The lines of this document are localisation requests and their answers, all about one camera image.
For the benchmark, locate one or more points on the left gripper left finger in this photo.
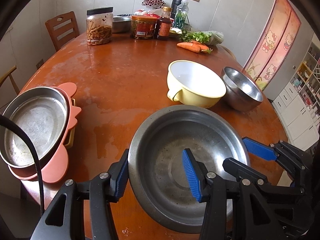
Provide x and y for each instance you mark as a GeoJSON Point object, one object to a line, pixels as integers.
{"type": "Point", "coordinates": [64, 217]}

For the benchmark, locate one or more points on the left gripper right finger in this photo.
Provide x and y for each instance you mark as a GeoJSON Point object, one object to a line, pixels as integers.
{"type": "Point", "coordinates": [210, 188]}

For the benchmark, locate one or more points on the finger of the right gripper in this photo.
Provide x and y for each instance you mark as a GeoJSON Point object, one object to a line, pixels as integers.
{"type": "Point", "coordinates": [242, 172]}
{"type": "Point", "coordinates": [289, 157]}

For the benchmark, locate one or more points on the wide steel basin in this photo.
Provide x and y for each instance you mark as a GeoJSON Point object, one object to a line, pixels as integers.
{"type": "Point", "coordinates": [156, 171]}

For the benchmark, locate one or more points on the salmon pink plate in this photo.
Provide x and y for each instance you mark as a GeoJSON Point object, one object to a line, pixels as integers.
{"type": "Point", "coordinates": [54, 165]}

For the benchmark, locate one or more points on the steel pan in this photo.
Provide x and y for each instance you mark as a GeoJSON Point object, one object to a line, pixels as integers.
{"type": "Point", "coordinates": [42, 113]}

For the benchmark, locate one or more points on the yellow scalloped plate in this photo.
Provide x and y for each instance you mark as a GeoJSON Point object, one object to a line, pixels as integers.
{"type": "Point", "coordinates": [69, 139]}

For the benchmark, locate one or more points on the white cabinet shelf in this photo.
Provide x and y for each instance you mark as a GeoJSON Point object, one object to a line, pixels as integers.
{"type": "Point", "coordinates": [297, 105]}

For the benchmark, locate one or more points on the small steel bowl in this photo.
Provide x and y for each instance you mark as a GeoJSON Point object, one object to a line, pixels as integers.
{"type": "Point", "coordinates": [242, 94]}

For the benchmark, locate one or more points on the pink cartoon door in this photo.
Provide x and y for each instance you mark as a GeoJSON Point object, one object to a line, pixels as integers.
{"type": "Point", "coordinates": [274, 43]}

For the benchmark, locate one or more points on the orange carrot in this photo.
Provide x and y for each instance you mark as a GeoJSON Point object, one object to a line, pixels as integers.
{"type": "Point", "coordinates": [195, 47]}

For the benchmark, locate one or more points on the plastic bag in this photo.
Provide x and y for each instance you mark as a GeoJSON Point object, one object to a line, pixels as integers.
{"type": "Point", "coordinates": [214, 37]}

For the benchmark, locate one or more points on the green leafy vegetables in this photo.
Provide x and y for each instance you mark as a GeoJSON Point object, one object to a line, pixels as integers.
{"type": "Point", "coordinates": [199, 36]}

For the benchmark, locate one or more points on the steel bowl at back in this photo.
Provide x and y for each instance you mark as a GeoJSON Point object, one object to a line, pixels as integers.
{"type": "Point", "coordinates": [121, 24]}

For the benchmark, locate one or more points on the red label pickle jar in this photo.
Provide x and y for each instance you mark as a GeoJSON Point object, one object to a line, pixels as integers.
{"type": "Point", "coordinates": [142, 26]}

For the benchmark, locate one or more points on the clear jar black lid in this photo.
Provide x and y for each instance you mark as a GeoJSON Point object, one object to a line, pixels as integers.
{"type": "Point", "coordinates": [99, 23]}

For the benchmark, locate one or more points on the red wooden slat chair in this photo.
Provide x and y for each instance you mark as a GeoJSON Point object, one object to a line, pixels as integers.
{"type": "Point", "coordinates": [62, 29]}

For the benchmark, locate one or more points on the clear green bottle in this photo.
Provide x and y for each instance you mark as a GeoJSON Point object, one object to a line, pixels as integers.
{"type": "Point", "coordinates": [181, 14]}

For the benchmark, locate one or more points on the dark sauce bottle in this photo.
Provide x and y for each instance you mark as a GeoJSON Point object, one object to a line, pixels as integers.
{"type": "Point", "coordinates": [163, 24]}

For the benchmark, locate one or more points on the black thermos bottle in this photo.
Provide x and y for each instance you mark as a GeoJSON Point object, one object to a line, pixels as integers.
{"type": "Point", "coordinates": [174, 5]}

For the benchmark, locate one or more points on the cream bowl with handle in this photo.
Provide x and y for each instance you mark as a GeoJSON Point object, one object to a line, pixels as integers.
{"type": "Point", "coordinates": [192, 83]}

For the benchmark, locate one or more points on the wall power socket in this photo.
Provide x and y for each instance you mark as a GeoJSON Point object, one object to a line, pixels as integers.
{"type": "Point", "coordinates": [39, 64]}

